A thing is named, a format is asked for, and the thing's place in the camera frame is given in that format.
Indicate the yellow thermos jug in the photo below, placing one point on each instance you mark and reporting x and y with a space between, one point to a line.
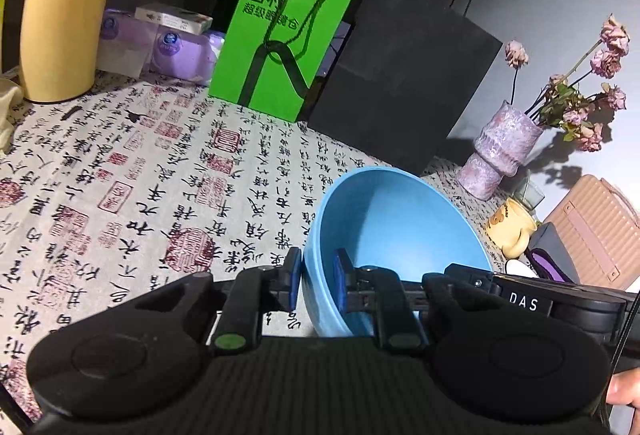
60 15

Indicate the green paper bag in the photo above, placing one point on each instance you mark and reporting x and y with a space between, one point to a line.
235 65

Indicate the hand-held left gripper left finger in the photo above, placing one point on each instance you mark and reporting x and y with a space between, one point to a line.
295 277

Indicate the calligraphy printed tablecloth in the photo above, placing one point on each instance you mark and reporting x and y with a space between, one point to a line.
125 215

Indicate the pink small suitcase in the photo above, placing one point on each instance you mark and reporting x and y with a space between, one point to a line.
595 235

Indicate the grey and purple cloth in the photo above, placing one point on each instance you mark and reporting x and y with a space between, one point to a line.
550 240

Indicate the small white box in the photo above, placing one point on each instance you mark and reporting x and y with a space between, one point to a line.
170 17

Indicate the white latex glove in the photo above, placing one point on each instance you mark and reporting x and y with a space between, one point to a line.
7 115

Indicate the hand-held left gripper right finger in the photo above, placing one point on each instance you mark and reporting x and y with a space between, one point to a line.
342 282

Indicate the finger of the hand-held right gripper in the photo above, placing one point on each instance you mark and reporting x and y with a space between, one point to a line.
470 277

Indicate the blue bowl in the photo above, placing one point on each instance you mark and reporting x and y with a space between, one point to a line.
400 225

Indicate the dried pink rose bouquet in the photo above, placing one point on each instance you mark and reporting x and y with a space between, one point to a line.
607 62

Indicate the black paper bag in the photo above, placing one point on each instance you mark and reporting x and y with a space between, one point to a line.
400 90

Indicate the clear drinking glass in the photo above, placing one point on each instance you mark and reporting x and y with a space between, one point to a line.
530 195

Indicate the person's right hand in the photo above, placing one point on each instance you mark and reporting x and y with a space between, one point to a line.
625 390

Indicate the yellow mug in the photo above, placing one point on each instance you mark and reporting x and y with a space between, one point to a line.
510 225

